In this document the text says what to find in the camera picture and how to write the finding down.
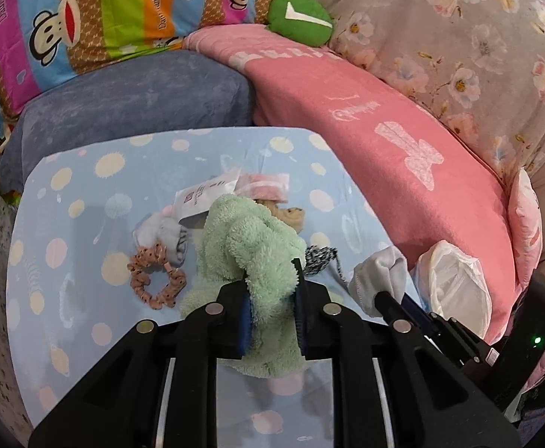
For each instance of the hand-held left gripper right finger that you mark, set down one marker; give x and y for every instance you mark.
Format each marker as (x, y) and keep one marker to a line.
(300, 326)

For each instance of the blue polka dot sheet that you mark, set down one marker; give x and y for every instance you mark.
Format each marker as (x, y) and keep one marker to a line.
(113, 205)

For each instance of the pink dotted scrunchie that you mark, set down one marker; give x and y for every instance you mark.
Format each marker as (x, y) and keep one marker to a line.
(155, 275)

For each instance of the black and white knit pouch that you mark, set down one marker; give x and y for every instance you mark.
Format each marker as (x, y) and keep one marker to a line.
(319, 256)

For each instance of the green fluffy cloth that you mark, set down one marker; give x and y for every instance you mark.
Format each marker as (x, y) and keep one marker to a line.
(249, 247)

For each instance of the colourful striped cartoon quilt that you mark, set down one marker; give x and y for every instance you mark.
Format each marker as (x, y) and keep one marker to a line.
(90, 14)

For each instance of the bin with white bag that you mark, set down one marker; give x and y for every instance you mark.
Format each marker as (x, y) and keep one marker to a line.
(454, 284)

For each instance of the pink blanket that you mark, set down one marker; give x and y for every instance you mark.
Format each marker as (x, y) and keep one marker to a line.
(370, 140)

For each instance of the beige crumpled cloth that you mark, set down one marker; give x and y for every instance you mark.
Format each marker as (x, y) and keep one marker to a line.
(288, 217)

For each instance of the small pink pillow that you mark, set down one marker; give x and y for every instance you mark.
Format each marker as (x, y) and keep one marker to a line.
(527, 214)

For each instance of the blue-grey plush cushion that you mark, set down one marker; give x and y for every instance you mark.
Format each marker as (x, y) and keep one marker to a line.
(127, 98)

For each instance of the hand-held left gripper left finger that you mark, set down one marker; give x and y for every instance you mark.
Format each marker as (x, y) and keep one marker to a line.
(243, 324)

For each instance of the green round plush toy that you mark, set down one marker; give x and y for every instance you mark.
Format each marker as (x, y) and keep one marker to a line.
(298, 14)

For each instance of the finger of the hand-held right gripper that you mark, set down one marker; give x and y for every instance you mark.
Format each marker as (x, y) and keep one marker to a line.
(393, 305)

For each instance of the grey floral quilt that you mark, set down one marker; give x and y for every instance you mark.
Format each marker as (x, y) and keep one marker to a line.
(463, 56)

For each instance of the pink and white wrapper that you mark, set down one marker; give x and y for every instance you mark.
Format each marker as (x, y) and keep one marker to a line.
(265, 186)

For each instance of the light grey sock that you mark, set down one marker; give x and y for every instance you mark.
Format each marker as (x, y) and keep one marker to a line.
(379, 275)
(167, 238)

